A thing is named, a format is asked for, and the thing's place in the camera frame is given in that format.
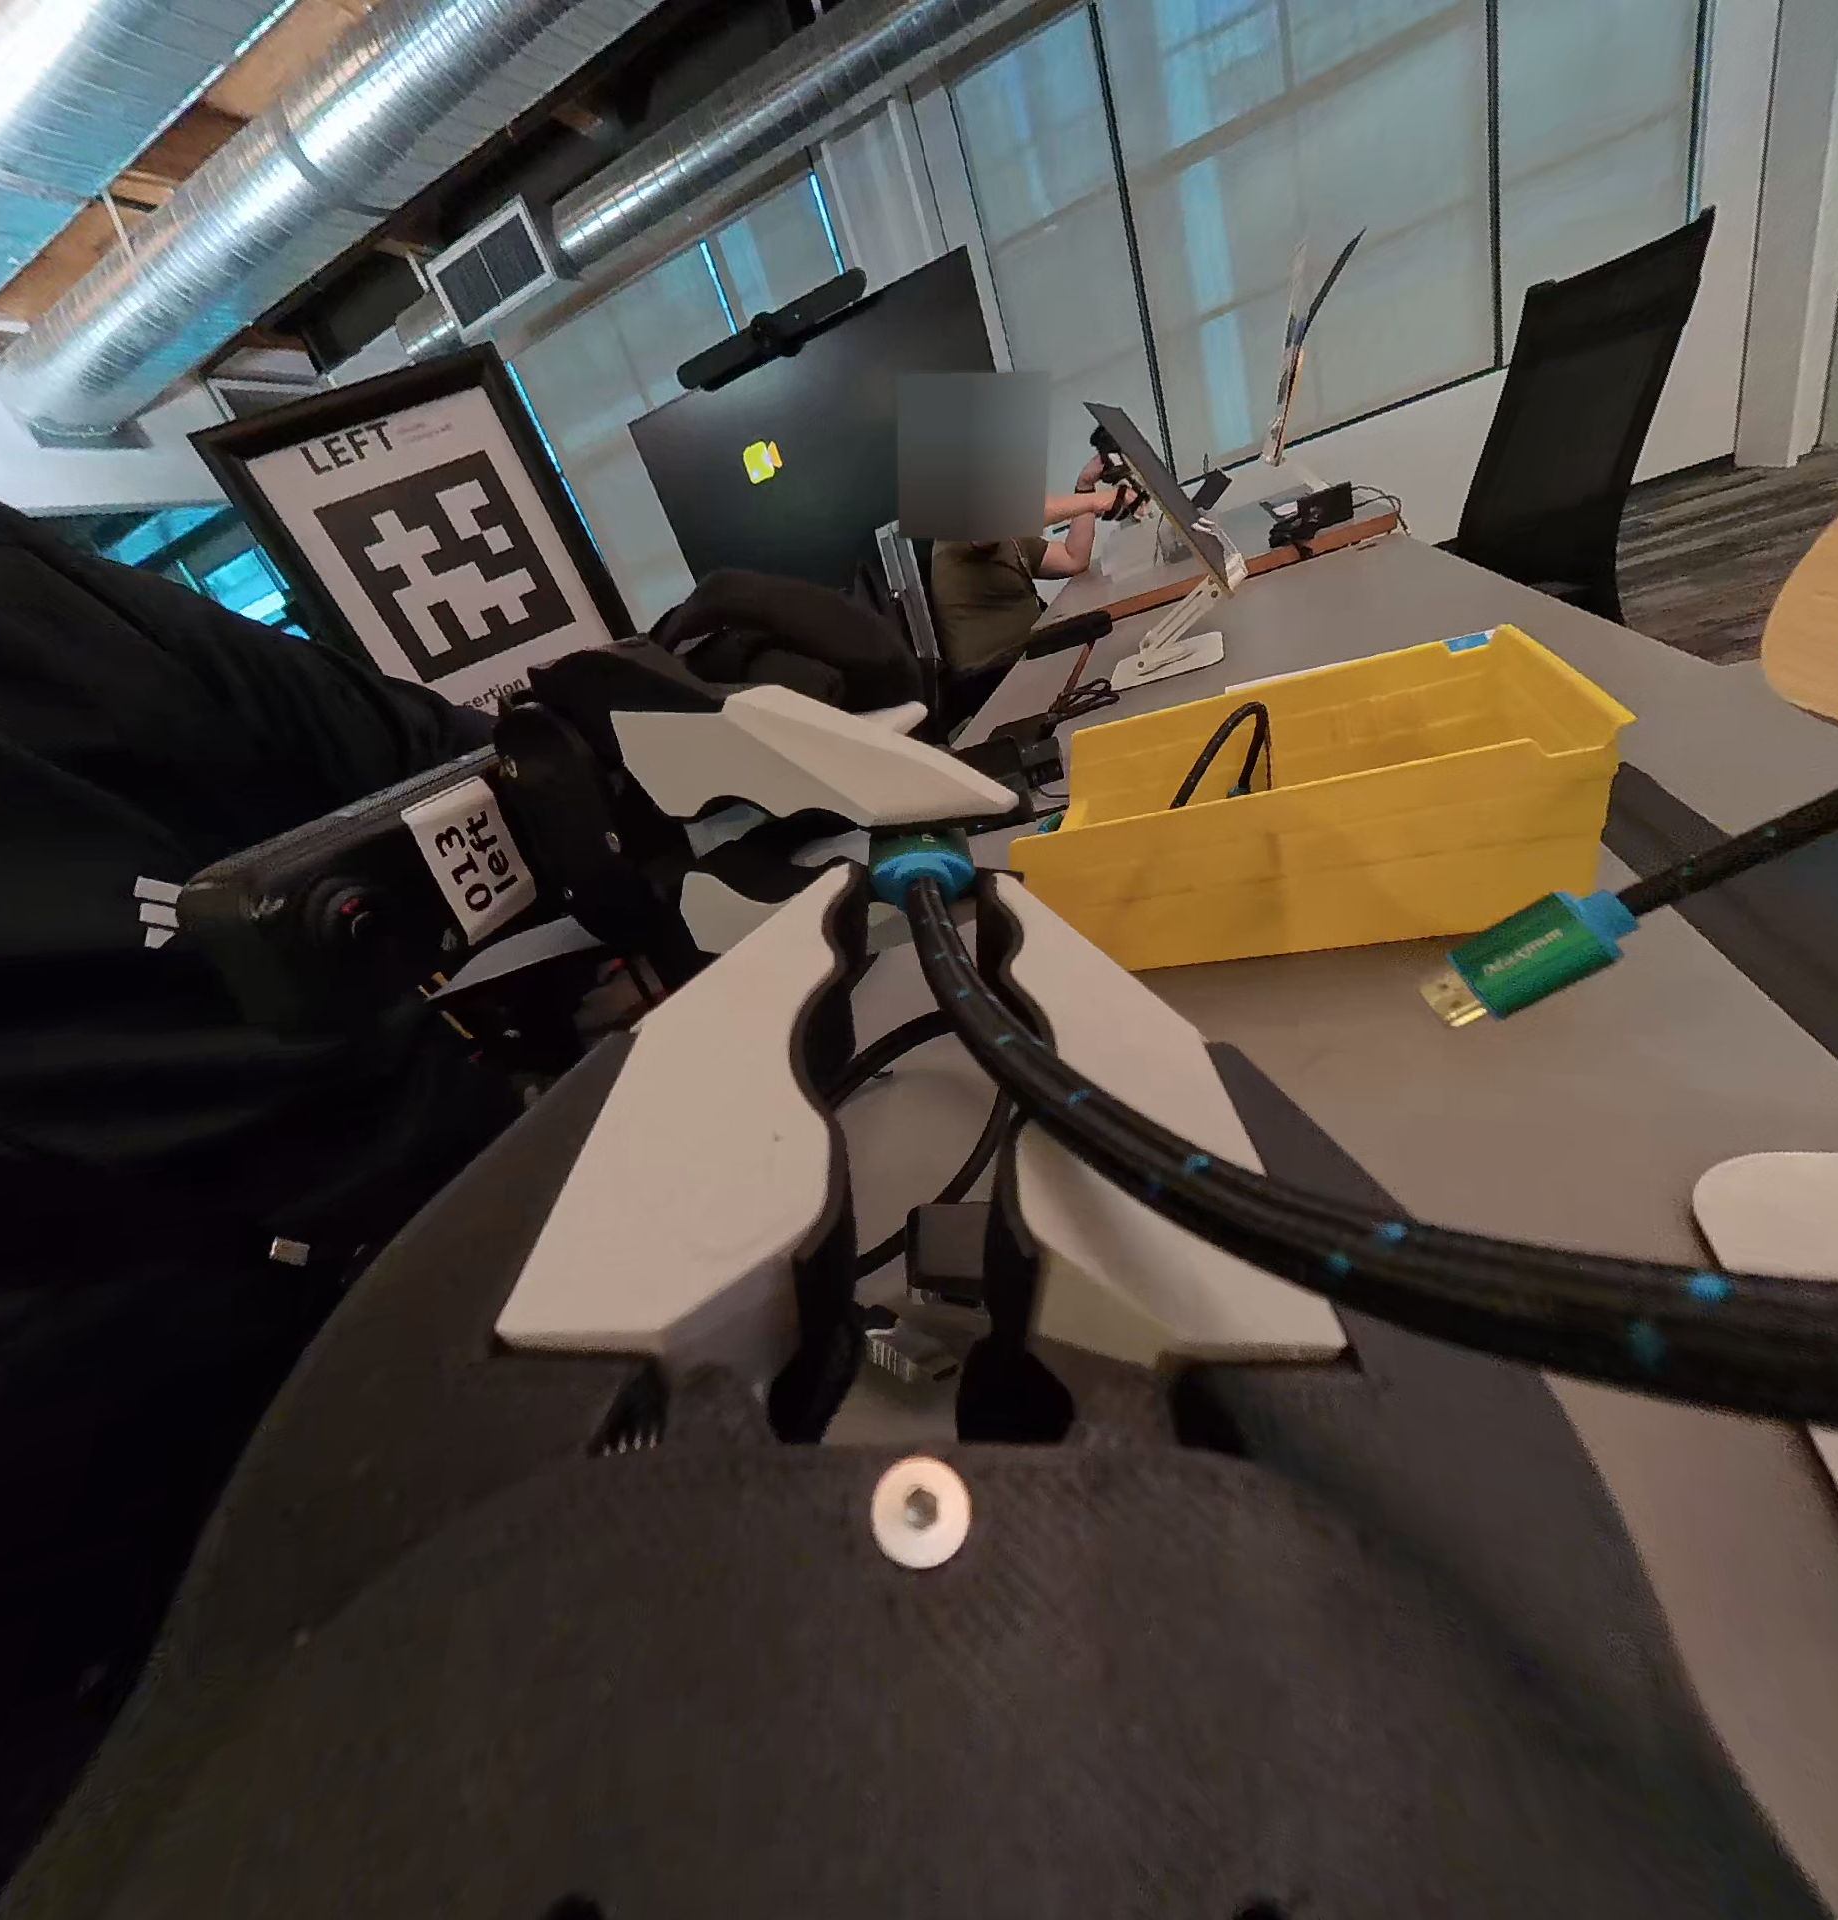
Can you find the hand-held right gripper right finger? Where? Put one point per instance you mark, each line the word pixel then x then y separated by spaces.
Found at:
pixel 1114 1043

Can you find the black HDMI switch box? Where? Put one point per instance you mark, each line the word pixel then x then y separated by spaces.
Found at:
pixel 941 1246

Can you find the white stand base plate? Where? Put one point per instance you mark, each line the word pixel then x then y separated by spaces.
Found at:
pixel 1789 1200

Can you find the large black display screen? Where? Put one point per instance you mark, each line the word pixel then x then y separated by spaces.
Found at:
pixel 799 510

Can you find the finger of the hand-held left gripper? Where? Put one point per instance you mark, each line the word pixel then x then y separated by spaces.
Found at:
pixel 828 750
pixel 731 901

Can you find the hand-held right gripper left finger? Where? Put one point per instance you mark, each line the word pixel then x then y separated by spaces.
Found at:
pixel 679 1185

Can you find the black video bar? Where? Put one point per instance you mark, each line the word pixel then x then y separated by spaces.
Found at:
pixel 775 329

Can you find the black mesh office chair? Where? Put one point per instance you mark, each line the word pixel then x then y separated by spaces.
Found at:
pixel 1579 436

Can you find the brown wooden desk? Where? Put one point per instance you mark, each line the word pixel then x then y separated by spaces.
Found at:
pixel 1308 547

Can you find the yellow plastic storage bin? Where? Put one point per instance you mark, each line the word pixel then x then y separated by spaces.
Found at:
pixel 1308 871

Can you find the white air vent grille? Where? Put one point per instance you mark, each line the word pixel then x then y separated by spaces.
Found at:
pixel 486 267

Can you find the silver air duct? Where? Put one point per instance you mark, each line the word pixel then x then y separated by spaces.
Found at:
pixel 303 134
pixel 93 60
pixel 679 179

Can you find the light wooden desk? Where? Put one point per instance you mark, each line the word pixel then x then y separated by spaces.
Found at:
pixel 1820 630

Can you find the white tablet stand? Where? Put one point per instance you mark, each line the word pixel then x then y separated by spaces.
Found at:
pixel 1182 526

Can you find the dark cloth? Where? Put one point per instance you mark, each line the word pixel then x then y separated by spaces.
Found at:
pixel 783 638

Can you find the upright thin display panel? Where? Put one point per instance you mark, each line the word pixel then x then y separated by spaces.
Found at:
pixel 1300 346

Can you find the black hdmi switch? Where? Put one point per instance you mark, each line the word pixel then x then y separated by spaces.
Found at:
pixel 1015 758

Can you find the person's left forearm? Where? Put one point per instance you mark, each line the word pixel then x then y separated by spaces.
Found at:
pixel 137 721

